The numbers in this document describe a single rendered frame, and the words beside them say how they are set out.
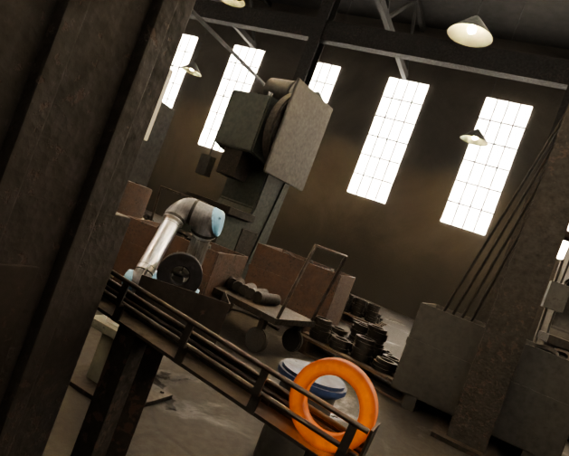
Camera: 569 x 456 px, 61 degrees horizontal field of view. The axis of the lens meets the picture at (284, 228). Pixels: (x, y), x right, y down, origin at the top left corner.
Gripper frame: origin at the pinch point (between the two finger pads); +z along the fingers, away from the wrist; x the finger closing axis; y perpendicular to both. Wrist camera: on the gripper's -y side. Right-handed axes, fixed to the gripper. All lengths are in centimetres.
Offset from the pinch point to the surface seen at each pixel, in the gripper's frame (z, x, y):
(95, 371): -74, -19, -48
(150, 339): 47, -3, -24
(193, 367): 54, 8, -27
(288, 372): -34, 58, -23
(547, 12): -604, 593, 872
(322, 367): 73, 31, -19
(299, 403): 69, 30, -27
